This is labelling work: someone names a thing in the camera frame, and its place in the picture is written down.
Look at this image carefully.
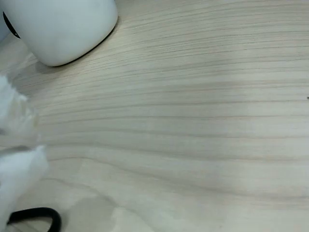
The thick black cable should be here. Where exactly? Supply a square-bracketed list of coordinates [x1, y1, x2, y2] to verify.
[7, 207, 62, 232]

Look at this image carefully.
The white mug with black handle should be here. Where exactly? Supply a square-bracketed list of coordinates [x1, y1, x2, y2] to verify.
[0, 0, 119, 67]

